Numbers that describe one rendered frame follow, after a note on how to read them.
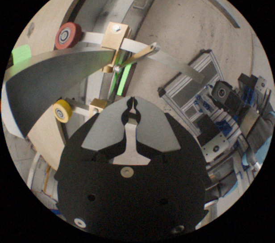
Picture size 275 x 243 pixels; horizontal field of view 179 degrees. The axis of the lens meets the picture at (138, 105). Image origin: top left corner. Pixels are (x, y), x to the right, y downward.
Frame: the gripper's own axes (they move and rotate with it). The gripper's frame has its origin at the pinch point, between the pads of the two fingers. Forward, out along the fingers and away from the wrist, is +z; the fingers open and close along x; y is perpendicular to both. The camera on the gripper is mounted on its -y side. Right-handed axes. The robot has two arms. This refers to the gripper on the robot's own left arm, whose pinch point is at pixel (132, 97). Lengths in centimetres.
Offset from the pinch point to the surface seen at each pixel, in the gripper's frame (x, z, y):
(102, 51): -4.7, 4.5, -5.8
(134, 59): 0.1, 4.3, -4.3
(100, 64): -5.4, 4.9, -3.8
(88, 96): -29, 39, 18
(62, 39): -18.5, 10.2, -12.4
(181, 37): 52, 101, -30
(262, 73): 277, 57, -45
